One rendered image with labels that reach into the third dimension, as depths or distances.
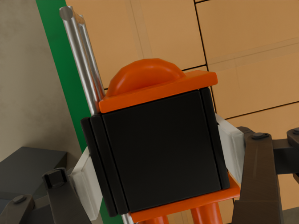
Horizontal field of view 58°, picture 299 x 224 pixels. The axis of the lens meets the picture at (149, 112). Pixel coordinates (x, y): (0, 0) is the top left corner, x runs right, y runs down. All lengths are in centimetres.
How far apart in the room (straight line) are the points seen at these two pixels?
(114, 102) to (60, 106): 137
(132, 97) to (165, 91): 2
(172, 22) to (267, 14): 31
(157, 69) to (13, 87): 145
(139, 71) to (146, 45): 73
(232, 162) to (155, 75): 7
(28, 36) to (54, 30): 14
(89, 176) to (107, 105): 4
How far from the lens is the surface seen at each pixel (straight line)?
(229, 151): 16
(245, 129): 18
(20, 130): 163
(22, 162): 144
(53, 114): 155
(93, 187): 17
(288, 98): 105
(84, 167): 16
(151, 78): 18
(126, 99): 16
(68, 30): 17
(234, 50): 96
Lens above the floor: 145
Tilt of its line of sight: 79 degrees down
